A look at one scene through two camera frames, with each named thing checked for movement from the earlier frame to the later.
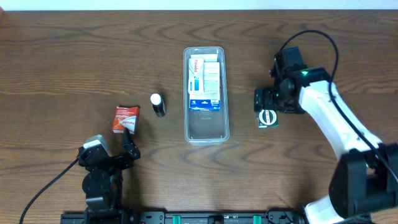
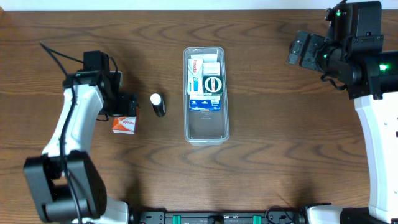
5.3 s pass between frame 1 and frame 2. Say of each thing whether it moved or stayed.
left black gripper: moved
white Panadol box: stayed
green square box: moved
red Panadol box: stayed
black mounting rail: stayed
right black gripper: moved
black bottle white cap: stayed
